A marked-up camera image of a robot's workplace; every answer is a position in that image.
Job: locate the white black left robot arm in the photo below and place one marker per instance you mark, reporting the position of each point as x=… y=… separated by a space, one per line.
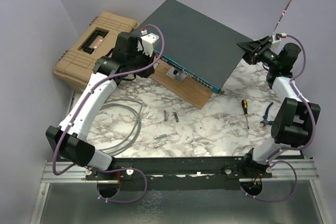
x=130 y=55

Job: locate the dark blue network switch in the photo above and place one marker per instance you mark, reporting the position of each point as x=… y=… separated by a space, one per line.
x=204 y=49

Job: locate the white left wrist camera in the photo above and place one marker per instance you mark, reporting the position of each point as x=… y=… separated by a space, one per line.
x=148 y=41

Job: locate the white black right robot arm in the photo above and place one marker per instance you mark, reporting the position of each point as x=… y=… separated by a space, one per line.
x=294 y=126

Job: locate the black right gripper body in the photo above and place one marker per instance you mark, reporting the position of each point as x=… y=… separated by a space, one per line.
x=260 y=54

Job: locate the blue handled pliers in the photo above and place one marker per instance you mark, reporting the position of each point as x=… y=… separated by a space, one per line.
x=265 y=120

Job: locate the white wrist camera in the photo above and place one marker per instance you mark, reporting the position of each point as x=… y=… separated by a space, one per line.
x=148 y=41
x=276 y=38

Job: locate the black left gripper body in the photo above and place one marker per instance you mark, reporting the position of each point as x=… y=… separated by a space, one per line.
x=144 y=61

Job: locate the tan plastic tool case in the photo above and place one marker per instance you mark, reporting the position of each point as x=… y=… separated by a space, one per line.
x=76 y=64

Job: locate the wooden base board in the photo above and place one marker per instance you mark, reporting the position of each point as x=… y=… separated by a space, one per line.
x=189 y=90

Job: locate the yellow black screwdriver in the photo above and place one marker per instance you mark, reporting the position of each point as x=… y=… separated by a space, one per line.
x=245 y=110

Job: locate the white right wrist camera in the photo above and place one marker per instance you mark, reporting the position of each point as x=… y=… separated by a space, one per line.
x=276 y=38

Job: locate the metal switch stand bracket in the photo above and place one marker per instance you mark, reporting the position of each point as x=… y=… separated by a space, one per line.
x=176 y=75

